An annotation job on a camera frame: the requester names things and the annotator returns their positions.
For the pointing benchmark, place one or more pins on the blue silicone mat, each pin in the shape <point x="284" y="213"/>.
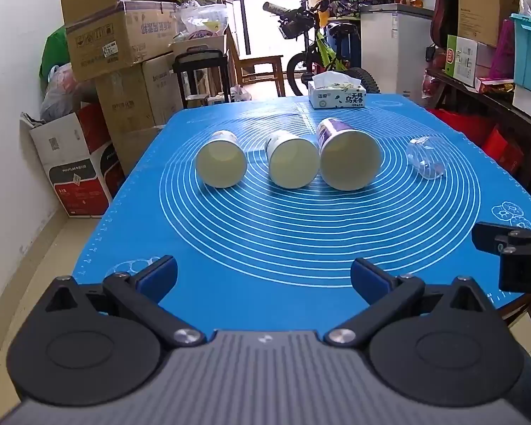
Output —
<point x="265" y="234"/>

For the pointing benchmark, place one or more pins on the clear plastic cup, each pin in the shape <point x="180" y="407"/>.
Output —
<point x="425" y="159"/>

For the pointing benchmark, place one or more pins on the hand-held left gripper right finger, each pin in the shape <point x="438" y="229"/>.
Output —
<point x="368" y="280"/>

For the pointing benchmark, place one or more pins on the green bag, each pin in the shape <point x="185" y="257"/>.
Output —
<point x="53" y="53"/>

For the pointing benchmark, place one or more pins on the tall brown cardboard box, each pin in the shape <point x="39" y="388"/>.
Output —
<point x="486" y="4"/>

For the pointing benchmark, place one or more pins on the plastic bag with red contents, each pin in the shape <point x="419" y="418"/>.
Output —
<point x="64" y="93"/>

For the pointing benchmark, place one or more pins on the dark wooden side table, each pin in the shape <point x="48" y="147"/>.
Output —
<point x="509" y="110"/>

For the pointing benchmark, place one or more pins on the open brown cardboard box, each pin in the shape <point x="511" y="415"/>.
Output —
<point x="115" y="35"/>

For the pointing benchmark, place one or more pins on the white chest freezer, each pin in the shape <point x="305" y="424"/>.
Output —
<point x="389" y="53"/>

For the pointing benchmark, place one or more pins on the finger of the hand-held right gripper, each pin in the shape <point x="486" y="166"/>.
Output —
<point x="491" y="235"/>

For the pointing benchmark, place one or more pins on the white paper cup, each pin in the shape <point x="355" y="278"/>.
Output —
<point x="293" y="164"/>
<point x="221" y="164"/>

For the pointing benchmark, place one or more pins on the purple print paper cup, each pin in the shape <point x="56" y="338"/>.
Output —
<point x="350" y="160"/>

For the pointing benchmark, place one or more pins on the large brown cardboard box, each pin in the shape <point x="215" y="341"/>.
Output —
<point x="137" y="97"/>

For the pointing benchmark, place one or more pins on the wooden chair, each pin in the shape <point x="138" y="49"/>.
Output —
<point x="259" y="64"/>

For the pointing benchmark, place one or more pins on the black metal rack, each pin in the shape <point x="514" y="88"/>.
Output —
<point x="201" y="59"/>

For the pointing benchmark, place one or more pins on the dark red bag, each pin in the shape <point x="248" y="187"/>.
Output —
<point x="444" y="4"/>

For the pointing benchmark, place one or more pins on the clear plastic bag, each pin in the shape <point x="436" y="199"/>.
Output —
<point x="203" y="20"/>

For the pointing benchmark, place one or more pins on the white and red carton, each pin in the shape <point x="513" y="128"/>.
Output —
<point x="75" y="172"/>

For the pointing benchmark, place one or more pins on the green and white box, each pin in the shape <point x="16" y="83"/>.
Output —
<point x="464" y="62"/>

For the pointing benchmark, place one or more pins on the red gift bags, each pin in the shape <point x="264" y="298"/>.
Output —
<point x="473" y="130"/>

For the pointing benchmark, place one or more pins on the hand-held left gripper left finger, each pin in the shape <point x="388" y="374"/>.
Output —
<point x="159" y="276"/>

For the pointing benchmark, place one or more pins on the green bicycle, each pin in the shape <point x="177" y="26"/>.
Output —
<point x="325" y="51"/>

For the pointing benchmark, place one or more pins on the tissue box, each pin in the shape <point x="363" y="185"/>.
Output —
<point x="336" y="96"/>

